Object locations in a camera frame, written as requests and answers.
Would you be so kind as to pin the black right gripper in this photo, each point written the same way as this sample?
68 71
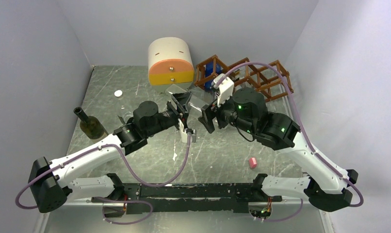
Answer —
208 114

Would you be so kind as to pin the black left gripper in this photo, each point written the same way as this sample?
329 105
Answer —
181 100

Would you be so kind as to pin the clear round glass bottle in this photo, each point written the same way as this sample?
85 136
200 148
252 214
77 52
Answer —
198 99

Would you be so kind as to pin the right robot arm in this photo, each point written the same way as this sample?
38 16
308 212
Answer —
326 186

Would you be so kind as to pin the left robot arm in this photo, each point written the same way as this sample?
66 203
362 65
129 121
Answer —
53 183

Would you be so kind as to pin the white bottle cap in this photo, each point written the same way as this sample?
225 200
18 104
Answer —
118 93

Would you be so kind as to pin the brown wooden wine rack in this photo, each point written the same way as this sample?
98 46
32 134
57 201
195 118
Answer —
262 79

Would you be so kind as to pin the dark green wine bottle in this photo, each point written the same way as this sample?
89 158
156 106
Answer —
90 125

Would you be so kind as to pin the cream orange drawer cabinet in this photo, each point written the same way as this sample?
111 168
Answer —
169 63

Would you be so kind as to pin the pink eraser block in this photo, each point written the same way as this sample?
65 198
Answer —
252 162

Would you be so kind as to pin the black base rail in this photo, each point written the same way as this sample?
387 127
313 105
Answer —
235 197

